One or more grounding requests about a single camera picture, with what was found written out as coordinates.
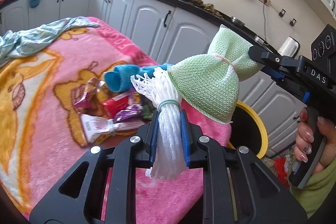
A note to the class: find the white foam net bundle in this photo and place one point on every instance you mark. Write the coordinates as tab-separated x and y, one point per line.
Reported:
169	162

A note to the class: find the green mesh cloth bundle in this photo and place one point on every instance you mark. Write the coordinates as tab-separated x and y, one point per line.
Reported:
210	81

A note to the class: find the green sleeve forearm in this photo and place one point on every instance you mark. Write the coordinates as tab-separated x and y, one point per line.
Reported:
316	190

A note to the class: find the right hand painted nails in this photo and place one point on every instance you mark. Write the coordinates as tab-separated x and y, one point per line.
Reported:
305	138

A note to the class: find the clear pink candy wrapper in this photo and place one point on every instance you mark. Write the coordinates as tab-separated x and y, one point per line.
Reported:
93	92

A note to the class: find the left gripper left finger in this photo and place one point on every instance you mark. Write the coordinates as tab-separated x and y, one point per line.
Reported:
154	130

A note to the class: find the white electric kettle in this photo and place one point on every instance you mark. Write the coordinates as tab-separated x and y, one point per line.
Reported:
290	47

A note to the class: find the blue towel bundle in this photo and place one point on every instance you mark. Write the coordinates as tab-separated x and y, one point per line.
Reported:
118	79

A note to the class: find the white cabinet row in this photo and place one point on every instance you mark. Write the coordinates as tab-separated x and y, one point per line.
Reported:
167	32

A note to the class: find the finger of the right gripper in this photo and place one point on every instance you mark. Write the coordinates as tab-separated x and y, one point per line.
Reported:
255	53

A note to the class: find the purple snack wrapper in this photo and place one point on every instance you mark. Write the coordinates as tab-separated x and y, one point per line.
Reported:
131	111

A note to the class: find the yellow rimmed black trash bin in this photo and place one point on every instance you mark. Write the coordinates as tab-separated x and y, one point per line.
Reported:
247	129

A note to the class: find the red white carton box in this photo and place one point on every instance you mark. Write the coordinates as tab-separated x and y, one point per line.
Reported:
95	127

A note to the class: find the light blue cloth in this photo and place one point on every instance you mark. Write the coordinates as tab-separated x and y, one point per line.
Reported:
24	43

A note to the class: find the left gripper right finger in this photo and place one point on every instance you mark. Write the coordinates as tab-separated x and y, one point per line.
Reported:
185	137

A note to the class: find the red snack can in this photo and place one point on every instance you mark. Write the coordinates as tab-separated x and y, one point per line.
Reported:
116	104

